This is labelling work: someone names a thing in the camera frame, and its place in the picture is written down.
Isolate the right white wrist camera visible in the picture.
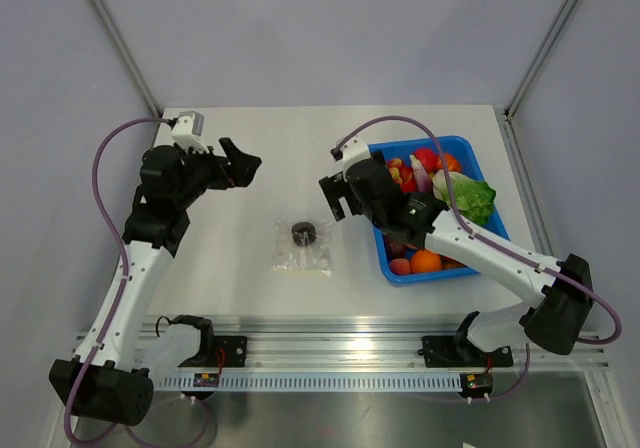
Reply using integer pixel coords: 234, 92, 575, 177
340, 136, 371, 174

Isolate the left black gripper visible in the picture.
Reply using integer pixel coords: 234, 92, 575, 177
173, 137, 260, 209

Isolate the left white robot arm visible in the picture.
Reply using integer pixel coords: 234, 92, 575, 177
49, 138, 262, 426

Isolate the aluminium mounting rail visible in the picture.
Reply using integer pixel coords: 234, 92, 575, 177
74, 315, 611, 372

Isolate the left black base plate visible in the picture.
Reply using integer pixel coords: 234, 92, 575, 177
179, 335, 248, 368

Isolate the white slotted cable duct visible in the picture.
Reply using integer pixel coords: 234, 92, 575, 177
156, 372, 462, 393

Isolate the purple onion toy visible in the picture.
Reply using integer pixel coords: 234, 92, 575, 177
410, 155, 433, 194

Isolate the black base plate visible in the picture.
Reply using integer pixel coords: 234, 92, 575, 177
179, 335, 248, 368
418, 335, 514, 368

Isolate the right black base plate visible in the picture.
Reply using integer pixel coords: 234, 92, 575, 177
418, 335, 514, 368

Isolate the clear zip top bag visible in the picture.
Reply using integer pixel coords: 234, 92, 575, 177
272, 219, 333, 276

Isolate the green cabbage toy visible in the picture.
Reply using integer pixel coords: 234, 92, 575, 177
432, 170, 497, 226

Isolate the orange fruit toy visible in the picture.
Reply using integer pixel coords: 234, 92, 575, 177
410, 250, 443, 274

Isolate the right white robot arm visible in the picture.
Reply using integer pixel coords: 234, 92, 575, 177
319, 157, 593, 365

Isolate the orange persimmon toy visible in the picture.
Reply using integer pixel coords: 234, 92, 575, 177
437, 153, 463, 173

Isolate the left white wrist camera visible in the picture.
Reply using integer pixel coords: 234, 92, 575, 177
171, 111, 208, 153

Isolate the black eggplant toy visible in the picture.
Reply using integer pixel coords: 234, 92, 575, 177
291, 221, 317, 247

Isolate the small pink peach toy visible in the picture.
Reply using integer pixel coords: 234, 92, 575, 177
389, 258, 412, 276

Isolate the lychee cluster toy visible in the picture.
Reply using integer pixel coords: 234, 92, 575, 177
386, 158, 418, 193

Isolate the red strawberry toy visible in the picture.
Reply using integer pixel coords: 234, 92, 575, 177
413, 148, 439, 173

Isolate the dark purple plum toy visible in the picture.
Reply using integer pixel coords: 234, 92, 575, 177
386, 240, 407, 259

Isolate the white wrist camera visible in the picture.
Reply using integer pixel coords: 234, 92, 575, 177
340, 136, 371, 174
171, 111, 208, 153

